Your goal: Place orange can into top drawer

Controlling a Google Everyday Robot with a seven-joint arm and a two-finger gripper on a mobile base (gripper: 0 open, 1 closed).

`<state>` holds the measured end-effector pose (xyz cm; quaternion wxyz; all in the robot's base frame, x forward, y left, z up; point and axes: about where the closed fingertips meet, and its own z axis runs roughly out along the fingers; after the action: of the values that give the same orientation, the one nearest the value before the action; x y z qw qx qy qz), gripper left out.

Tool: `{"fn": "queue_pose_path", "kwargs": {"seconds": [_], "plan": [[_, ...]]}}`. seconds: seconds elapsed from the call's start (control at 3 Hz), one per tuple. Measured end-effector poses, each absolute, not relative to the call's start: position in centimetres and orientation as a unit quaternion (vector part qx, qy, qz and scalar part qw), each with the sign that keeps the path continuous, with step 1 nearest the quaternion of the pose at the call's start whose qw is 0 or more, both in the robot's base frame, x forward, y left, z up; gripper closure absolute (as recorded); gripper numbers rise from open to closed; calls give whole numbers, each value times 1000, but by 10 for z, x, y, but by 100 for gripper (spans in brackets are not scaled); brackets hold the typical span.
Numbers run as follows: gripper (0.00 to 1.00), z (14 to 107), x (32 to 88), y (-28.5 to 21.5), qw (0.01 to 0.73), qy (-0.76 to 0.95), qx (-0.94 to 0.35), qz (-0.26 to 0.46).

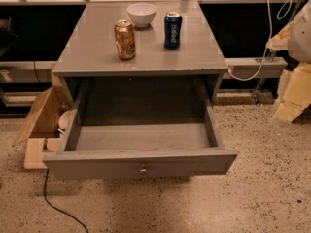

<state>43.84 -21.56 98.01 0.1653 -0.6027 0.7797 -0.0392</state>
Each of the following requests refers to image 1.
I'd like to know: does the white plate in box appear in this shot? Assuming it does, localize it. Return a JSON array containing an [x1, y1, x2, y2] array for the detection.
[[58, 110, 71, 129]]

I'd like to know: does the white hanging cable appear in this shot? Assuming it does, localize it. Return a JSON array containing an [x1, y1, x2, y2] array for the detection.
[[227, 0, 294, 82]]

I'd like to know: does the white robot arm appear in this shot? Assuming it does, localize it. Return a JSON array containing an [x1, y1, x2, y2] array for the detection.
[[266, 1, 311, 126]]

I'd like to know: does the metal stand pole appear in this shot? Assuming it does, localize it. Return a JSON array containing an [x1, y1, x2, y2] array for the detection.
[[252, 0, 311, 106]]

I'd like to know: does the grey window ledge rail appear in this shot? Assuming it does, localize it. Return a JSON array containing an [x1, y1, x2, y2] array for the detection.
[[225, 57, 287, 79]]

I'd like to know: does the cardboard box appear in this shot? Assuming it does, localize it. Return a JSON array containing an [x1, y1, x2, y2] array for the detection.
[[13, 64, 72, 169]]

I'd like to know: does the blue Pepsi can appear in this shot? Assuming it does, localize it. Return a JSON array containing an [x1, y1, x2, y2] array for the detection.
[[164, 11, 183, 49]]

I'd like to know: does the black floor cable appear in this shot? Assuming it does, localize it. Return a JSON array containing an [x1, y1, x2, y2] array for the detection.
[[43, 168, 89, 233]]

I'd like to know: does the round metal drawer knob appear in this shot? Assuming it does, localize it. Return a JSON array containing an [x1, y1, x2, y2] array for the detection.
[[139, 167, 148, 175]]

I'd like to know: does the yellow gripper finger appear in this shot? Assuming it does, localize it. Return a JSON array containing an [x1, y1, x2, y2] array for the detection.
[[271, 63, 311, 124], [266, 21, 294, 51]]

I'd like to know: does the orange soda can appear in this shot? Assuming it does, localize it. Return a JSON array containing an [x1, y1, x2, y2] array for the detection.
[[115, 19, 136, 60]]

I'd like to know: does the white ceramic bowl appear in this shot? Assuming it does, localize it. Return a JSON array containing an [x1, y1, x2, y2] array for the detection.
[[127, 3, 156, 27]]

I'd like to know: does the grey open top drawer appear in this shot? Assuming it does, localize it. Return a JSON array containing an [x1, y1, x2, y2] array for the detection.
[[44, 77, 237, 179]]

